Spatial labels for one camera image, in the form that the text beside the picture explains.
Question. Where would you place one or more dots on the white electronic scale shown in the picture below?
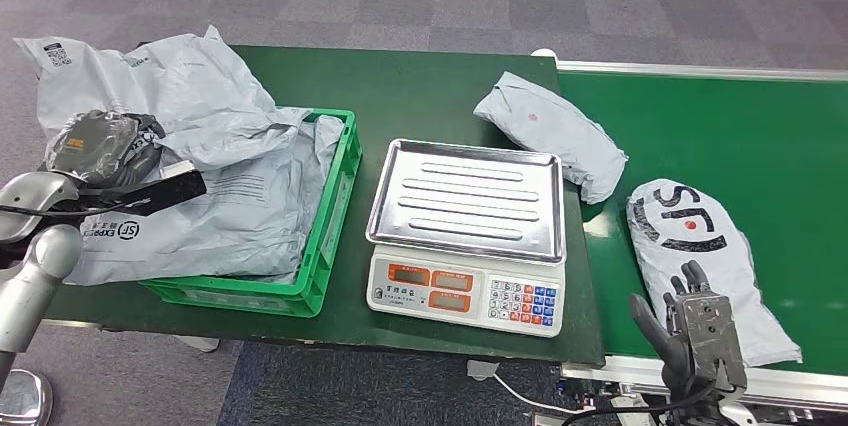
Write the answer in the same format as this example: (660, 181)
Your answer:
(464, 294)

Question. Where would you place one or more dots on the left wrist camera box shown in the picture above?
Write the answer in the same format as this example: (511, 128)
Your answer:
(159, 194)

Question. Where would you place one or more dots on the chrome robot base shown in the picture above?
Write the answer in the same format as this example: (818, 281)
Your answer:
(23, 400)

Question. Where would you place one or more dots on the white plug adapter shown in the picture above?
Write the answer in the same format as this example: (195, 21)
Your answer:
(481, 370)

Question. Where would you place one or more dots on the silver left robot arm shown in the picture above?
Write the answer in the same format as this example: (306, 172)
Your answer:
(33, 277)

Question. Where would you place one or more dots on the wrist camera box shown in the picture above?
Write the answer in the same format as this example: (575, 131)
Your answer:
(712, 343)
(159, 194)

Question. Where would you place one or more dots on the steel scale tray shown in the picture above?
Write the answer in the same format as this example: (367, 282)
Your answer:
(464, 198)

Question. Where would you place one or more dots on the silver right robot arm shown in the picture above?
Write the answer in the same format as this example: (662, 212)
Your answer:
(709, 413)

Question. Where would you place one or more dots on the small grey red-dot parcel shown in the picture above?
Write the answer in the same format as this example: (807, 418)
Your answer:
(550, 128)

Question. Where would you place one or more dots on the green plastic crate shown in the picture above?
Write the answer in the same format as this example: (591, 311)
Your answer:
(324, 244)

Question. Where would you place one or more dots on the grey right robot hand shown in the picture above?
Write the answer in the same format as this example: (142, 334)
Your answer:
(656, 337)

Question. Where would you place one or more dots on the white power strip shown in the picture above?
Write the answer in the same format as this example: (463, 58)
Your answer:
(623, 411)

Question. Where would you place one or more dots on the grey parcel big SF logo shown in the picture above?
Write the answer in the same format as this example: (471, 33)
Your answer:
(735, 290)

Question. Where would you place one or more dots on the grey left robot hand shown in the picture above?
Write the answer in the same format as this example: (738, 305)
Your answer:
(93, 145)

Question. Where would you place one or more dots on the large grey SF Express parcel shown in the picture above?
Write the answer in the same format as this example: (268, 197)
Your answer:
(225, 224)

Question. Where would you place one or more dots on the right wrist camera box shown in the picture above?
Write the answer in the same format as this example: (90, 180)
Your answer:
(712, 343)

